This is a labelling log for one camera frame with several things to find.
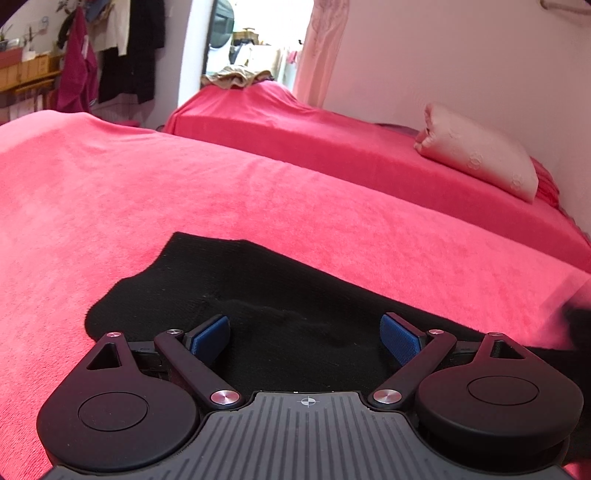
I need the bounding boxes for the black pants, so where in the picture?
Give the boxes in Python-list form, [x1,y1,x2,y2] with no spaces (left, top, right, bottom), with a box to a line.
[84,233,590,394]

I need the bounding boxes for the black hanging coat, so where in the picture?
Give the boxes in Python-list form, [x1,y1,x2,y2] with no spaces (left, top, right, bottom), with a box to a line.
[98,0,165,104]

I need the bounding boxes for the magenta hanging garment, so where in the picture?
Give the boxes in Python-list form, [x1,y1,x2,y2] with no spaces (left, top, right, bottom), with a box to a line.
[56,6,98,113]

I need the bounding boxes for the white hanging shirt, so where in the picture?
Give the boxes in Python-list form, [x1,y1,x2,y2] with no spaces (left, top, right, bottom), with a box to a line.
[86,0,131,56]

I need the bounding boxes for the beige cloth on bed end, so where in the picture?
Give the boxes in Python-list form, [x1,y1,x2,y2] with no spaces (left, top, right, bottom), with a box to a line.
[200,66,274,90]

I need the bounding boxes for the pale pink pillow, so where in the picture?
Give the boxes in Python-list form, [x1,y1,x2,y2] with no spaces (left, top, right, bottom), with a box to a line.
[414,103,539,203]

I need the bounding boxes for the folded red blanket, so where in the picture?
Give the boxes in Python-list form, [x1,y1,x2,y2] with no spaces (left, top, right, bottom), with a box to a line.
[531,158,575,223]

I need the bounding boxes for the red blanket on near bed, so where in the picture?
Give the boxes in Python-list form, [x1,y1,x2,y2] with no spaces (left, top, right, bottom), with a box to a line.
[1,111,590,479]

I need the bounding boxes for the far bed with red cover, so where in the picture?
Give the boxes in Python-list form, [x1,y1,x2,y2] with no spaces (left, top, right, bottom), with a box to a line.
[164,81,590,271]

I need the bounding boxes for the wooden shelf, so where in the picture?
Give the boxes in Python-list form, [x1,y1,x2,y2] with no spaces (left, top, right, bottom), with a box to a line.
[1,48,63,108]

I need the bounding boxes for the pink curtain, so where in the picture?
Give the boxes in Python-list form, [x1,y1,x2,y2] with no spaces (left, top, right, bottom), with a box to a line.
[294,0,351,107]

